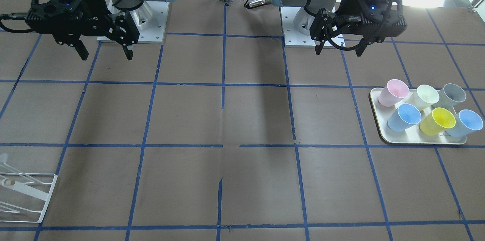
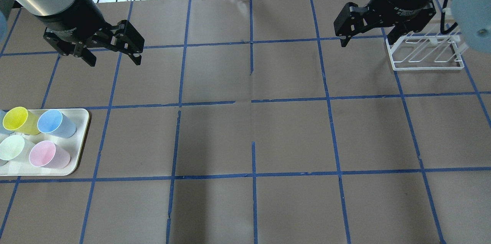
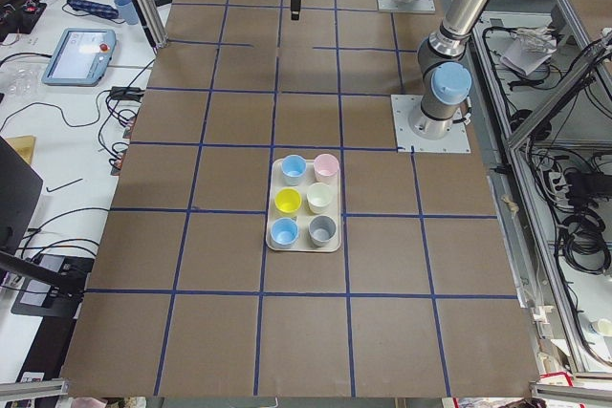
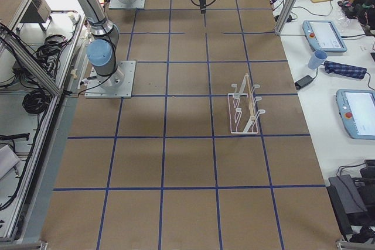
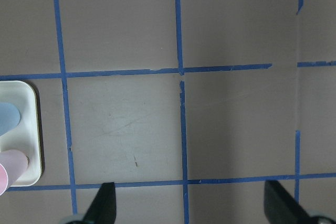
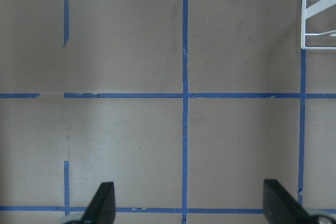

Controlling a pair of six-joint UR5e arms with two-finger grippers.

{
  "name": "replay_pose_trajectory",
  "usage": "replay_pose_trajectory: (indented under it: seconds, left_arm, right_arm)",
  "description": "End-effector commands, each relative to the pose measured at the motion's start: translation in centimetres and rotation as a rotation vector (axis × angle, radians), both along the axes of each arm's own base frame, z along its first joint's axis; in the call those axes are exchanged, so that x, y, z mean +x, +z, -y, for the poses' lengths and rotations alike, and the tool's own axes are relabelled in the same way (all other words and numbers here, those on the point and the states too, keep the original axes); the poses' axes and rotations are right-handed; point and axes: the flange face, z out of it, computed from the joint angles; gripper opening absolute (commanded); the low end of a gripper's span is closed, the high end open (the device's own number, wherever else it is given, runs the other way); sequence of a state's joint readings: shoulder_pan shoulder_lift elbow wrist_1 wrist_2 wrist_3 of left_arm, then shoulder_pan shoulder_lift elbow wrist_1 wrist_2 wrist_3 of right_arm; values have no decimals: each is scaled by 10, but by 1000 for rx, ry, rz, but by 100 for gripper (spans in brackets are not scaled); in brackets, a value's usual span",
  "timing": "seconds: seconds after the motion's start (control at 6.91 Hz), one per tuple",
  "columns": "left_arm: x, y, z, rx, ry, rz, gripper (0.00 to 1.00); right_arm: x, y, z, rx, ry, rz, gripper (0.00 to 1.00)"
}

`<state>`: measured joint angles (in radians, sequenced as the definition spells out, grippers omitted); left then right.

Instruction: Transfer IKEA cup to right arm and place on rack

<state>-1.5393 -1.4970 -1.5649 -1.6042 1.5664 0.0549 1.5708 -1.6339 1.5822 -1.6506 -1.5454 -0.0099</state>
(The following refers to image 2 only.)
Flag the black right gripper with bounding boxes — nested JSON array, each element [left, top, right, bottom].
[[333, 0, 436, 48]]

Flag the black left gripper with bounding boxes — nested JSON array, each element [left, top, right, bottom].
[[43, 0, 145, 67]]

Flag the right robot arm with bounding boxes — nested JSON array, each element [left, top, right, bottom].
[[333, 0, 490, 53]]

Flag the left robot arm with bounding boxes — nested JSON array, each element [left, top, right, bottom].
[[1, 0, 145, 67]]

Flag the blue plastic cup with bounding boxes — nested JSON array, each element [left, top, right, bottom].
[[37, 109, 77, 138]]

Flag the yellow plastic cup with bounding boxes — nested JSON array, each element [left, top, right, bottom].
[[2, 107, 40, 135]]

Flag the pink plastic cup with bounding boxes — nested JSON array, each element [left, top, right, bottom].
[[28, 140, 71, 169]]

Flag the pale green plastic cup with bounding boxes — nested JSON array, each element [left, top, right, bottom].
[[0, 135, 35, 163]]

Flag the cream plastic tray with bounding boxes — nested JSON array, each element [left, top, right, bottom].
[[0, 108, 91, 178]]

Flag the white wire cup rack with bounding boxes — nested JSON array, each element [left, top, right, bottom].
[[385, 17, 469, 71]]

